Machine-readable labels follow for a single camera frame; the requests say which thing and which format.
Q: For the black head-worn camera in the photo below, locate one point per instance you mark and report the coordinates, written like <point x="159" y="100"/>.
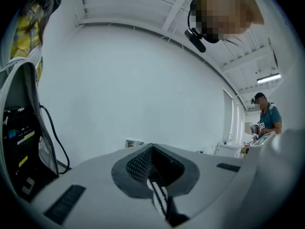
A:
<point x="196" y="40"/>

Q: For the white cabinet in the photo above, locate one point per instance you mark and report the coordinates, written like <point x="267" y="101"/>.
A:
<point x="230" y="150"/>

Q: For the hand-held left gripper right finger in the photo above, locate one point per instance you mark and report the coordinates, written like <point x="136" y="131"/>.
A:
<point x="214" y="182"/>

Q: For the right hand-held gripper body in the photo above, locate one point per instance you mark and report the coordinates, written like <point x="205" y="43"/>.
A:
<point x="262" y="140"/>

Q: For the person's white sweatshirt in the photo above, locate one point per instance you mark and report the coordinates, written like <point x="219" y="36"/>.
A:
<point x="286" y="151"/>

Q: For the black white striped blanket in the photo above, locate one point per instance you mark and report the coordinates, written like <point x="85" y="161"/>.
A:
<point x="157" y="194"/>

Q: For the printed picture card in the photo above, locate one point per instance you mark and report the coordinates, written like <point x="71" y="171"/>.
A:
<point x="134" y="143"/>

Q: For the white ceiling lamp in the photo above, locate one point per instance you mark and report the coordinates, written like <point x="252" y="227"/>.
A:
<point x="269" y="78"/>

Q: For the person's head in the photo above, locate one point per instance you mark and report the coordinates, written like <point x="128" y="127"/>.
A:
<point x="226" y="13"/>

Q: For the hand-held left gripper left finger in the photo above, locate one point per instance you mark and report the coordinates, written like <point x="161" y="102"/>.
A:
<point x="95" y="180"/>

